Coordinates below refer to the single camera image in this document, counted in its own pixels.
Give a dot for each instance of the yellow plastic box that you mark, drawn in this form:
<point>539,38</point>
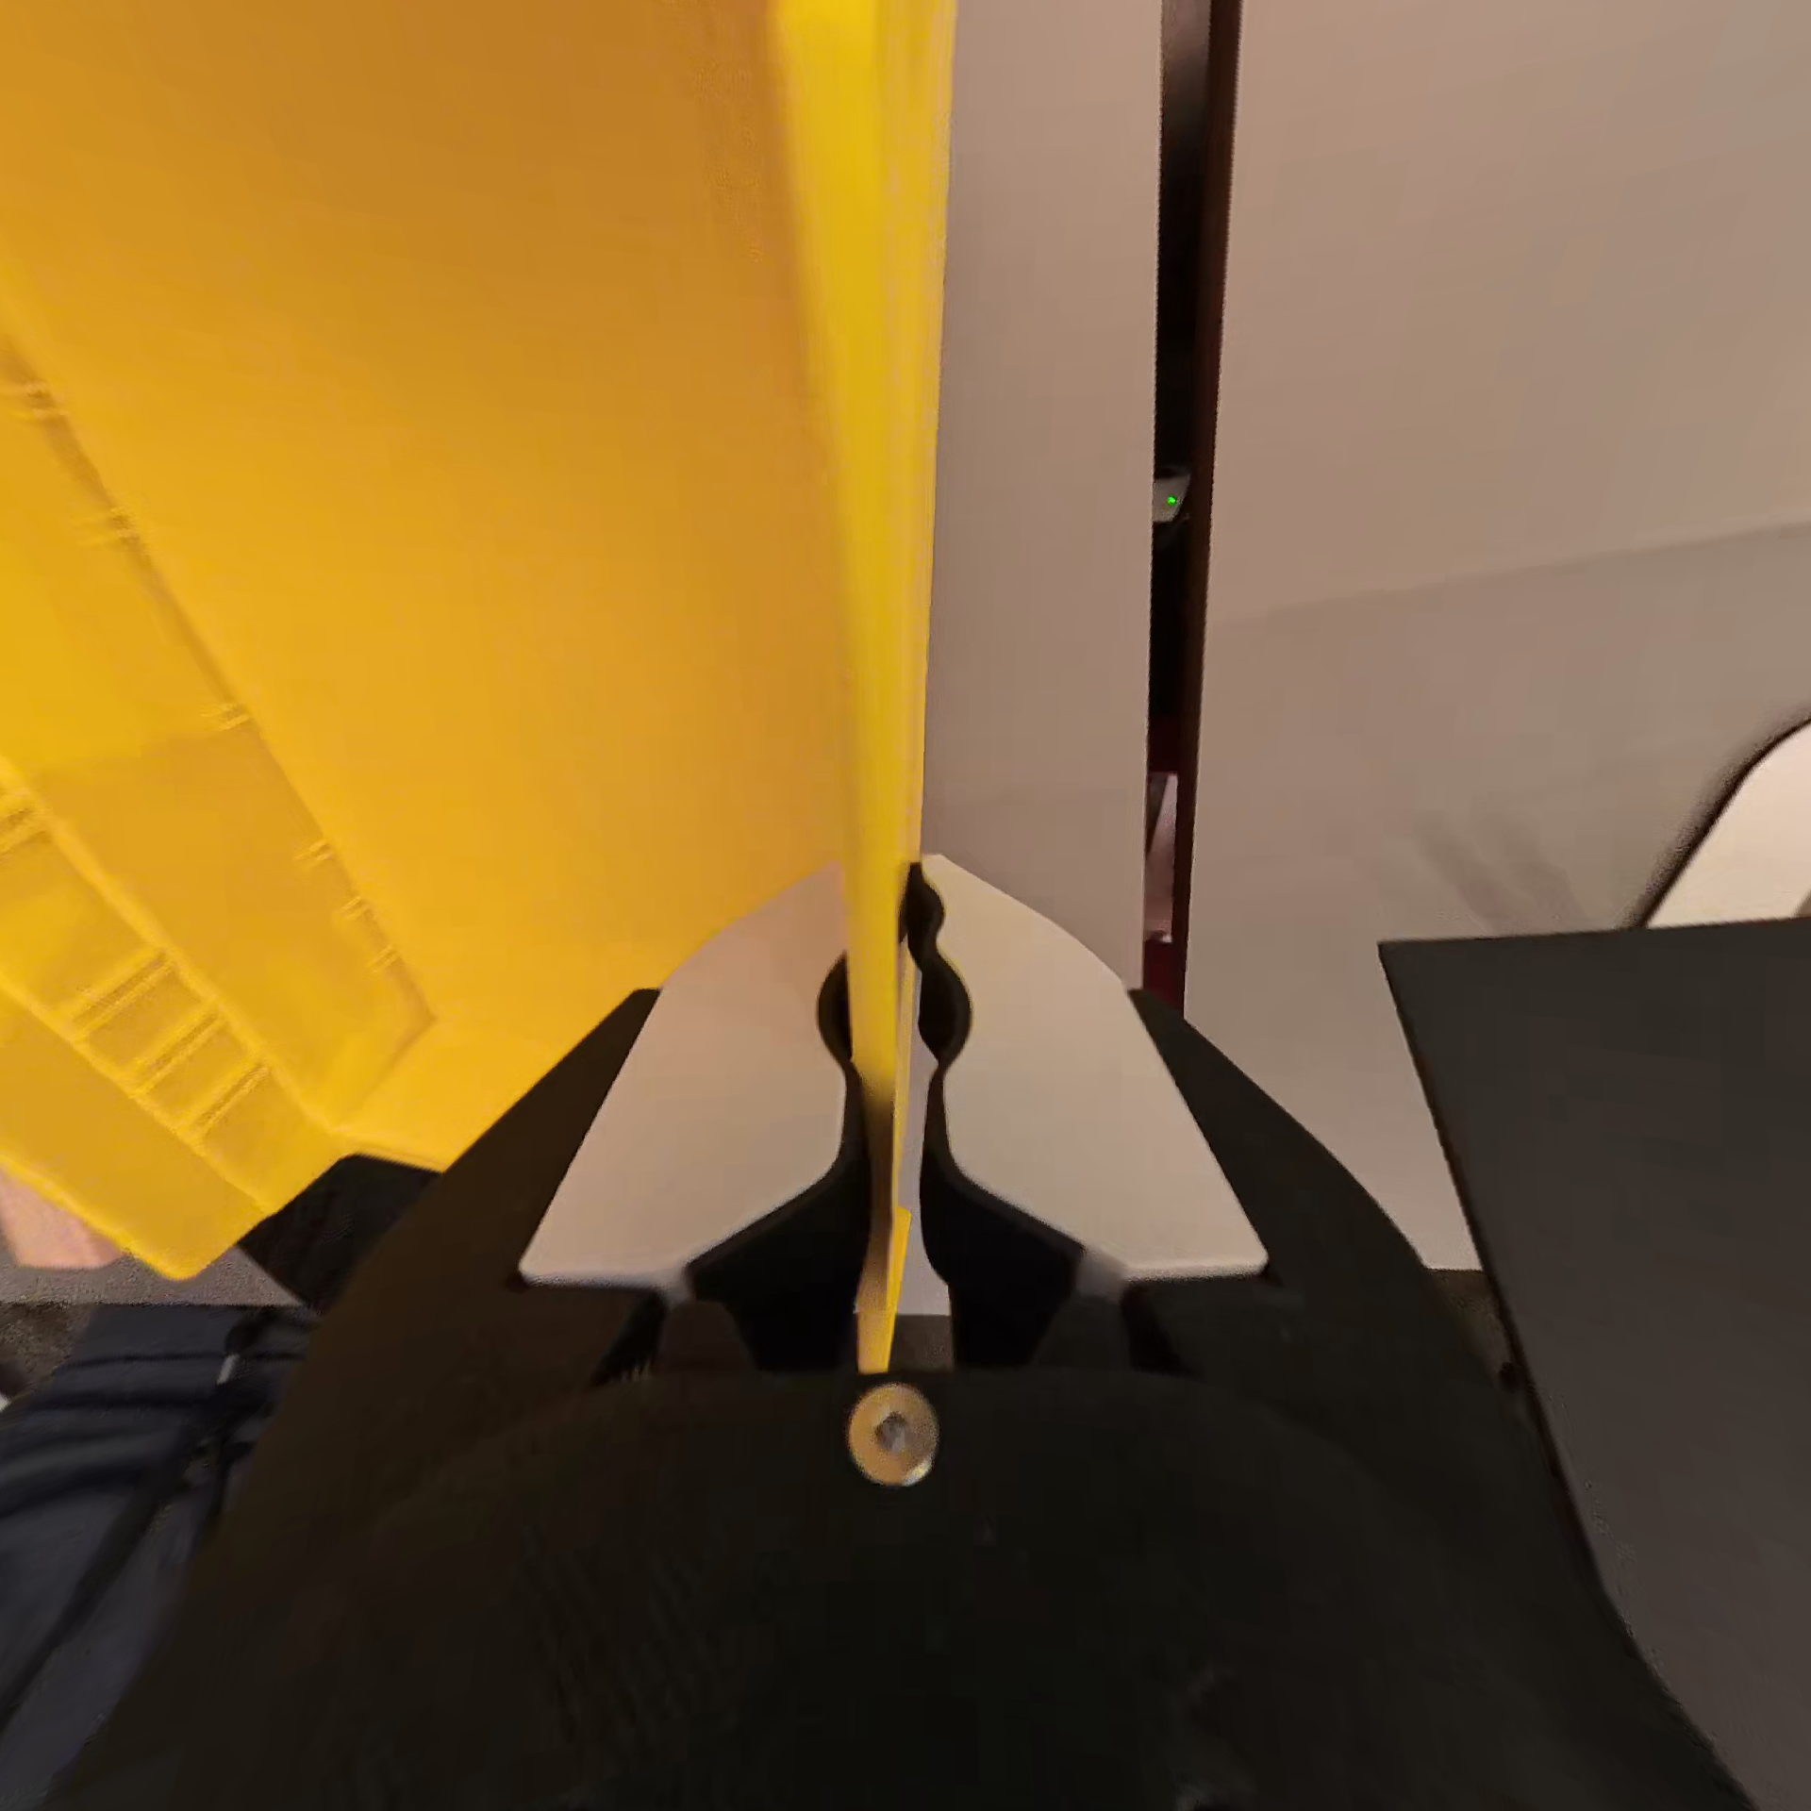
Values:
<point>426,566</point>

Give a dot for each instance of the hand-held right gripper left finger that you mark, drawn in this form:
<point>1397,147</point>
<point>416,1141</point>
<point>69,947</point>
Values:
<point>664,1133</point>

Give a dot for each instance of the black flat panel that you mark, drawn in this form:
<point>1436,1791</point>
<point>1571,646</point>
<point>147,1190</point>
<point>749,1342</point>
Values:
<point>1627,1133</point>

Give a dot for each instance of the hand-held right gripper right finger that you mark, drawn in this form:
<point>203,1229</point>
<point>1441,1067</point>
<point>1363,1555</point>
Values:
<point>1090,1117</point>

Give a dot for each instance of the person's left forearm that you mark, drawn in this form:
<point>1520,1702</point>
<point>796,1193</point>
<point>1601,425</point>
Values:
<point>42,1227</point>

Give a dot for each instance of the small device with green light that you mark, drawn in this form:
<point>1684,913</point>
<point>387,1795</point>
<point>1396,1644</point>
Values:
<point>1171,498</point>

